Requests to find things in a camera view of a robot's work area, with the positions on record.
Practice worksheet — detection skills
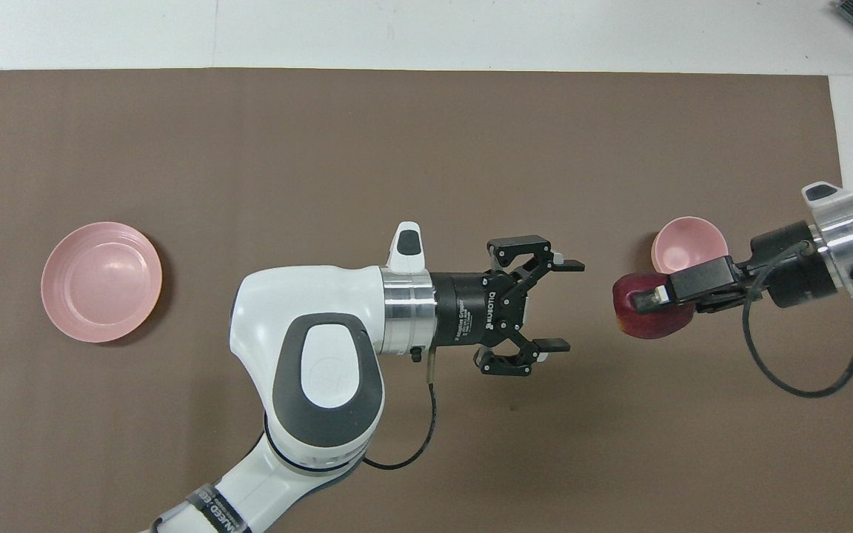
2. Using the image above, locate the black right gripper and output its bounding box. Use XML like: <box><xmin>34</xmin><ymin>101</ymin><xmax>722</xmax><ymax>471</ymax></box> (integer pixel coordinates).
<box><xmin>634</xmin><ymin>221</ymin><xmax>838</xmax><ymax>315</ymax></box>

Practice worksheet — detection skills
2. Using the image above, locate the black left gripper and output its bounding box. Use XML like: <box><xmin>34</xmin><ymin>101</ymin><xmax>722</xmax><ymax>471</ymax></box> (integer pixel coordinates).
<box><xmin>429</xmin><ymin>235</ymin><xmax>586</xmax><ymax>377</ymax></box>

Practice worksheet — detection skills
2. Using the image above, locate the dark red apple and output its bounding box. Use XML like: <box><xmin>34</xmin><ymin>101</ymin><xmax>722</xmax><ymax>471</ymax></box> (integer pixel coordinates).
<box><xmin>612</xmin><ymin>272</ymin><xmax>695</xmax><ymax>340</ymax></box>

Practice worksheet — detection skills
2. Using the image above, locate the pink bowl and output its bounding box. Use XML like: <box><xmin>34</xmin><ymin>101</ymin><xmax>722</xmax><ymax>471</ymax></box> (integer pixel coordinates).
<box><xmin>651</xmin><ymin>216</ymin><xmax>729</xmax><ymax>275</ymax></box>

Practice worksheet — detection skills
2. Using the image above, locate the pink plate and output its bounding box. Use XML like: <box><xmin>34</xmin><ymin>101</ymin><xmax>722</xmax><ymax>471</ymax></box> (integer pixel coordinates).
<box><xmin>41</xmin><ymin>221</ymin><xmax>163</xmax><ymax>343</ymax></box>

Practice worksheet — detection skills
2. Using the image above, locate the brown table mat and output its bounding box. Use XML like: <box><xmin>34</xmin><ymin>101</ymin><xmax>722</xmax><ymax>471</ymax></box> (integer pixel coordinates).
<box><xmin>0</xmin><ymin>68</ymin><xmax>853</xmax><ymax>533</ymax></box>

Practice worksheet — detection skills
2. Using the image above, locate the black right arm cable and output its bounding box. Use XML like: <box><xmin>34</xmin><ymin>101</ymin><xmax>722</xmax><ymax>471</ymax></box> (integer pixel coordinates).
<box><xmin>740</xmin><ymin>241</ymin><xmax>853</xmax><ymax>399</ymax></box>

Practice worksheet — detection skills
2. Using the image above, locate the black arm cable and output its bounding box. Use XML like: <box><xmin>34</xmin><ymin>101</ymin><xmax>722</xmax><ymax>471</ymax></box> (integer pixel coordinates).
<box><xmin>361</xmin><ymin>346</ymin><xmax>440</xmax><ymax>471</ymax></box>
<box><xmin>740</xmin><ymin>241</ymin><xmax>853</xmax><ymax>399</ymax></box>

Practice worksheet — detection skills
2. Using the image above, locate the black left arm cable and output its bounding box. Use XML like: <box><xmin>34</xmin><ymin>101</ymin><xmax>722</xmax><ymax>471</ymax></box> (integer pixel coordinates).
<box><xmin>361</xmin><ymin>346</ymin><xmax>440</xmax><ymax>471</ymax></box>

